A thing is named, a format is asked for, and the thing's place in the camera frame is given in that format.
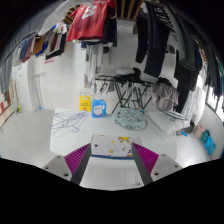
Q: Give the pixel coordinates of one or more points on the white patterned folded towel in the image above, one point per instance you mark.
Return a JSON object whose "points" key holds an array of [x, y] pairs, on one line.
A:
{"points": [[113, 146]]}

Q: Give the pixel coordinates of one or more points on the blue detergent bottle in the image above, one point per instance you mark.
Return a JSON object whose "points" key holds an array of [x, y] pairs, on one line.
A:
{"points": [[98, 108]]}

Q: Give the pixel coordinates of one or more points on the blue slippers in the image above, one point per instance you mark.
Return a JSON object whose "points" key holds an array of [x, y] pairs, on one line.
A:
{"points": [[208, 142]]}

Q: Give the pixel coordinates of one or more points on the pink plastic bucket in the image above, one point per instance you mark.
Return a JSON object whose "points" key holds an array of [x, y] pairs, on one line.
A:
{"points": [[199, 131]]}

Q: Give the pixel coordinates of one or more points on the black hanging trousers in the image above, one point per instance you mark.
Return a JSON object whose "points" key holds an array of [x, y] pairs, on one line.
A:
{"points": [[152, 40]]}

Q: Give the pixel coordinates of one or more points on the black folding drying rack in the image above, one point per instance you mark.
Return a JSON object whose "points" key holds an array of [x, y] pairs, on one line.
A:
{"points": [[128, 93]]}

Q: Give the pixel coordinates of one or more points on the red sports jersey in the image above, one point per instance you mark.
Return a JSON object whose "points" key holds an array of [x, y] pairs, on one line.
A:
{"points": [[94, 22]]}

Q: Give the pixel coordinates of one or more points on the pile of wire hangers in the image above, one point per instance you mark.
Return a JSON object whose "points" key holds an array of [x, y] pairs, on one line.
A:
{"points": [[68, 122]]}

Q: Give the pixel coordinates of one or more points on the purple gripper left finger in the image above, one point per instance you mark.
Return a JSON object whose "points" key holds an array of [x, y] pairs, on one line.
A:
{"points": [[77, 162]]}

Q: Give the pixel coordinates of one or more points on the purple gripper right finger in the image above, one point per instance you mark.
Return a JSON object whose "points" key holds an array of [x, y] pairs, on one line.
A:
{"points": [[145, 160]]}

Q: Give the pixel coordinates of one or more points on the grey hanging garment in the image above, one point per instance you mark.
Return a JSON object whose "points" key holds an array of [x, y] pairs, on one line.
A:
{"points": [[164, 96]]}

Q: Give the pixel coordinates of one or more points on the yellow wet floor sign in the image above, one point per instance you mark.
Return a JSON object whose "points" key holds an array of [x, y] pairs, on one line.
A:
{"points": [[85, 103]]}

